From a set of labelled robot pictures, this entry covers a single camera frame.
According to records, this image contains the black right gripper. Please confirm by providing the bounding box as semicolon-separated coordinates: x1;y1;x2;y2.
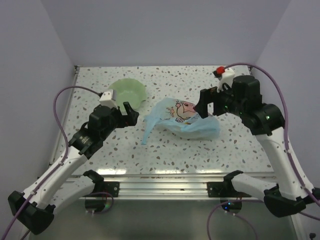
194;80;245;118

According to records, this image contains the light blue plastic bag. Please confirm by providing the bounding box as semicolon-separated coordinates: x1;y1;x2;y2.
141;97;220;145

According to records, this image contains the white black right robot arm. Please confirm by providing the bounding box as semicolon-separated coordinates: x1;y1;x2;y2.
194;75;320;218

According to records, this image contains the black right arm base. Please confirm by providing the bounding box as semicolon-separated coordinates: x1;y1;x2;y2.
206;170;247;198

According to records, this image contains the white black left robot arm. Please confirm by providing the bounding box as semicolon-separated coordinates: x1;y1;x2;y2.
8;102;139;235

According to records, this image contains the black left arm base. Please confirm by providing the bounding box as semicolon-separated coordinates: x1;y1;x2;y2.
83;170;120;198

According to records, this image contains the green wavy glass bowl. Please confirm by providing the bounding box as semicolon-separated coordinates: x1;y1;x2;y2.
109;78;147;112

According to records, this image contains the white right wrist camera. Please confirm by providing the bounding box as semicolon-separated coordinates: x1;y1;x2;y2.
213;66;236;92

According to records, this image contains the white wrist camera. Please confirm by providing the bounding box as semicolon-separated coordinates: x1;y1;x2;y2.
99;89;118;109
213;66;236;92

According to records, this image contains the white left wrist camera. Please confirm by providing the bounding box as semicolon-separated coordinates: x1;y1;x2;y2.
99;89;118;109

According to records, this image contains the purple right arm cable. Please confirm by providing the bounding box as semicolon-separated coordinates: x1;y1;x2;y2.
207;62;320;240

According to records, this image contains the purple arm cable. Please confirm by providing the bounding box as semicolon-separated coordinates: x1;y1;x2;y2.
0;85;103;237
207;62;320;240

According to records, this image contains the aluminium front mounting rail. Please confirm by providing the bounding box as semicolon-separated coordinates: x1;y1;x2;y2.
67;173;278;201

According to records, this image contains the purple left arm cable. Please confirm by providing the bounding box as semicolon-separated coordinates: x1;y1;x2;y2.
0;85;103;237

